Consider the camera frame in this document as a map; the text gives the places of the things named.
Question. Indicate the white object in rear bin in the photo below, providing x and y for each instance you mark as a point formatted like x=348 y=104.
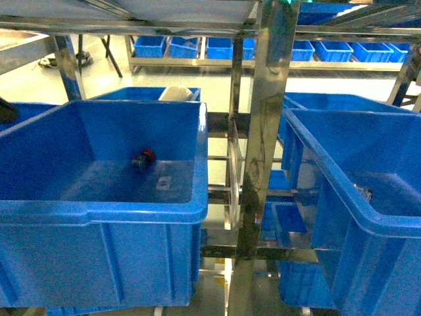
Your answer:
x=176 y=93

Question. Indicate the stainless steel left rack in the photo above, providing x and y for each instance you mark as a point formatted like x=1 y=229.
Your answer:
x=275 y=25

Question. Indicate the upper right blue rack bin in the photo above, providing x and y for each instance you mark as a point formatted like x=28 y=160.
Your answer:
x=368 y=251

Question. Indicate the blue rack bin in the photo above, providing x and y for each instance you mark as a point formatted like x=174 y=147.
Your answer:
x=80 y=227
x=368 y=251

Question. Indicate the red mushroom push button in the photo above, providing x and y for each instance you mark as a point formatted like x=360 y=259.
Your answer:
x=143 y=160

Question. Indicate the upper left blue rack bin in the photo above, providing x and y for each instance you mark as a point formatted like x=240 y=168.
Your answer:
x=80 y=227

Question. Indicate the rear blue bin behind left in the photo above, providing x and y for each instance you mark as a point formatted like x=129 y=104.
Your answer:
x=141 y=94

